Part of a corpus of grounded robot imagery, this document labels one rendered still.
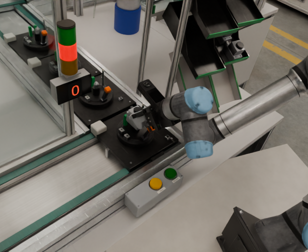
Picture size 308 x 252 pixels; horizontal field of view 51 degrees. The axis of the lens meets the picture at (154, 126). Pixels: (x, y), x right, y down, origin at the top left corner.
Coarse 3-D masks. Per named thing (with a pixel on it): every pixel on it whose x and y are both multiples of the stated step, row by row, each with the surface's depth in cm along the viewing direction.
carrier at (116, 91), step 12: (96, 84) 128; (108, 84) 140; (84, 96) 128; (96, 96) 131; (108, 96) 132; (84, 108) 128; (96, 108) 129; (108, 108) 130; (120, 108) 130; (84, 120) 123; (96, 120) 124
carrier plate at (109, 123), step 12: (108, 120) 125; (120, 120) 126; (108, 132) 120; (156, 132) 123; (168, 132) 124; (108, 144) 116; (120, 144) 117; (156, 144) 119; (168, 144) 120; (120, 156) 113; (132, 156) 114; (144, 156) 114; (132, 168) 111
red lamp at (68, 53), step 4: (60, 44) 88; (60, 48) 89; (64, 48) 88; (68, 48) 89; (72, 48) 89; (76, 48) 91; (60, 52) 90; (64, 52) 89; (68, 52) 89; (72, 52) 90; (76, 52) 92; (60, 56) 91; (64, 56) 90; (68, 56) 90; (72, 56) 91; (76, 56) 93; (64, 60) 91; (68, 60) 91
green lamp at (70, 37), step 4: (60, 28) 85; (72, 28) 85; (60, 32) 85; (64, 32) 85; (68, 32) 85; (72, 32) 86; (60, 36) 86; (64, 36) 86; (68, 36) 86; (72, 36) 87; (60, 40) 87; (64, 40) 87; (68, 40) 87; (72, 40) 88; (64, 44) 88; (68, 44) 88; (72, 44) 88
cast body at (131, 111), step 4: (132, 108) 114; (136, 108) 113; (140, 108) 113; (128, 112) 114; (132, 112) 113; (128, 116) 115; (140, 116) 113; (128, 120) 116; (132, 120) 114; (132, 124) 116; (136, 128) 115
